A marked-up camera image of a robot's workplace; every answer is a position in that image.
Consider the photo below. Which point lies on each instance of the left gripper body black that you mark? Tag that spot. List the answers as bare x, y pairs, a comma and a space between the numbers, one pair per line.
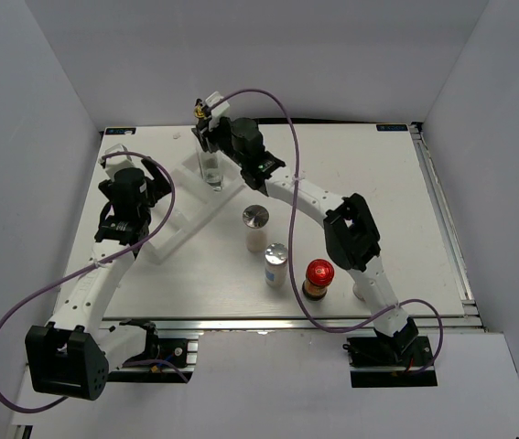
156, 188

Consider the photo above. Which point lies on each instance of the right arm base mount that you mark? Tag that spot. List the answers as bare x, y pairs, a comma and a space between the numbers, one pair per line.
375, 365

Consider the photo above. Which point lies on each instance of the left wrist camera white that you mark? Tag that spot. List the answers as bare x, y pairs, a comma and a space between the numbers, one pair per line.
116, 163

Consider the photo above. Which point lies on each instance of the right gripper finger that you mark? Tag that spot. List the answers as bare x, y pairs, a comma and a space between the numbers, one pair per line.
219, 138
202, 144

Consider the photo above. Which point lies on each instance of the blue label shaker jar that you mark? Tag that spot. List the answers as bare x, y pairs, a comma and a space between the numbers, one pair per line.
276, 261

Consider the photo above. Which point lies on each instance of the corner logo sticker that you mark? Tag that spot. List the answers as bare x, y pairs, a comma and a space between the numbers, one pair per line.
120, 131
391, 127

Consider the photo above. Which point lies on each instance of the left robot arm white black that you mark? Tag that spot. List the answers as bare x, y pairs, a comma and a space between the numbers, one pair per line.
70, 356

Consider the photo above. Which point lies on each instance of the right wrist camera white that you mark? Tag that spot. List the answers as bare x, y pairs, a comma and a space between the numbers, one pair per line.
217, 107

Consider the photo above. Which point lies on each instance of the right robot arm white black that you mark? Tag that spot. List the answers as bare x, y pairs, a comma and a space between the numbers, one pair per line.
351, 236

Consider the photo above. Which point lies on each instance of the aluminium table frame rail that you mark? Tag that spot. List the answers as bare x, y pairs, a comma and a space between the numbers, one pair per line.
472, 318

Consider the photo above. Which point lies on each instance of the red lid sauce jar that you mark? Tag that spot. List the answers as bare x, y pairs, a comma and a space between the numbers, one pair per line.
319, 276

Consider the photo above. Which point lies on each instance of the glass bottle dark sauce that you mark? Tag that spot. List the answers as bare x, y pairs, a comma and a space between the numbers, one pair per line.
200, 109

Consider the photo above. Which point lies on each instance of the glass bottle clear liquid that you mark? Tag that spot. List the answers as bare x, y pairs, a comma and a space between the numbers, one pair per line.
211, 172

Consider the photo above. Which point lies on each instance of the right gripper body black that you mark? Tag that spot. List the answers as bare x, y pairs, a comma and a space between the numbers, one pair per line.
238, 158

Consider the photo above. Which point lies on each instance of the left corner logo sticker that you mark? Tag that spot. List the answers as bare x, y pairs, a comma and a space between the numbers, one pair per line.
120, 131

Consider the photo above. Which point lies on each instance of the right corner logo sticker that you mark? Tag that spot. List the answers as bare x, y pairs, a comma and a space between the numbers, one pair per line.
391, 127

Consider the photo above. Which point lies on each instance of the white compartment tray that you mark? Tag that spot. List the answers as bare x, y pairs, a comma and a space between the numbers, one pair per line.
196, 205

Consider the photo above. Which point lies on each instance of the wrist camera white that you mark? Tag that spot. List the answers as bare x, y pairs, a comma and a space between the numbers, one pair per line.
217, 107
116, 163

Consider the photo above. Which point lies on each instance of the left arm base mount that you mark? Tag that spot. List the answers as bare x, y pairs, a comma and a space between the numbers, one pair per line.
167, 354

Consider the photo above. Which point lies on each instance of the white lid small jar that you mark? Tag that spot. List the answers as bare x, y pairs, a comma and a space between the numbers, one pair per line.
357, 292

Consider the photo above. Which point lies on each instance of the shaker jar metal lid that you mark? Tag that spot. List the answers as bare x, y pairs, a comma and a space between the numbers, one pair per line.
255, 219

